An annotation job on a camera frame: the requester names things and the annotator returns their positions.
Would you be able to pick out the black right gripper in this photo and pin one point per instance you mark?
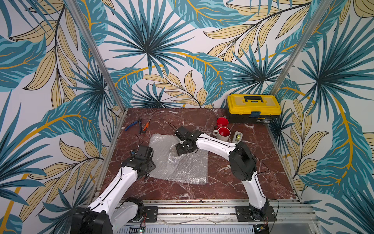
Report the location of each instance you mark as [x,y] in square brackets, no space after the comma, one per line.
[182,146]

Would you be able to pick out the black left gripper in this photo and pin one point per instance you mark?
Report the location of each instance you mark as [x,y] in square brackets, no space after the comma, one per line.
[151,165]

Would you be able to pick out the clear bubble wrap sheet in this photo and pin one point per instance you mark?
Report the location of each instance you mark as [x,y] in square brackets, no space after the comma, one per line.
[189,168]

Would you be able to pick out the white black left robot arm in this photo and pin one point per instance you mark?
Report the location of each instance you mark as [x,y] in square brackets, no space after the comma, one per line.
[107,215]

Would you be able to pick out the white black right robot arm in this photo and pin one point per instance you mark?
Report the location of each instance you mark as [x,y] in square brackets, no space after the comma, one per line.
[243,165]

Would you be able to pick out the white mug red inside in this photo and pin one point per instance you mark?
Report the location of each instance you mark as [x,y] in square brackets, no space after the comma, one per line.
[222,133]

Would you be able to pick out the yellow black plastic toolbox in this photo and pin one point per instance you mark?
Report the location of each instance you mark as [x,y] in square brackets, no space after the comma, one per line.
[252,108]

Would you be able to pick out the orange handled screwdriver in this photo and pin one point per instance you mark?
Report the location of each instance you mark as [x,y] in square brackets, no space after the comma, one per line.
[145,128]

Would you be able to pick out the red mug black handle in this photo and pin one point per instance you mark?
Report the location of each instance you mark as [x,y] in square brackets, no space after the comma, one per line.
[221,122]

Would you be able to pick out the blue handled pliers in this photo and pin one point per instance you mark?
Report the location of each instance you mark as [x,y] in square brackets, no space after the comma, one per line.
[138,121]

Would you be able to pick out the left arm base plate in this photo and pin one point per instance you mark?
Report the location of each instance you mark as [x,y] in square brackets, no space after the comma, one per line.
[148,214]

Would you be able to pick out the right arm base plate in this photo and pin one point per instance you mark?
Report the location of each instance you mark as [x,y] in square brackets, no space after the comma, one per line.
[252,214]

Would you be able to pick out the right aluminium corner post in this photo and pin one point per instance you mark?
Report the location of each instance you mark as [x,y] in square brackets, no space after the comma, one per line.
[315,19]

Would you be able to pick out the aluminium corner post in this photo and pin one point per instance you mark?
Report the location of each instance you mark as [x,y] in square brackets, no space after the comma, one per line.
[80,21]
[315,19]

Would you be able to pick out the aluminium front frame rail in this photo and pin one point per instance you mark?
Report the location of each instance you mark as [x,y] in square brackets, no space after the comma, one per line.
[218,217]

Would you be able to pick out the left aluminium corner post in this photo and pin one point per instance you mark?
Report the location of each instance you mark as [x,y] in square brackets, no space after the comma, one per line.
[80,21]

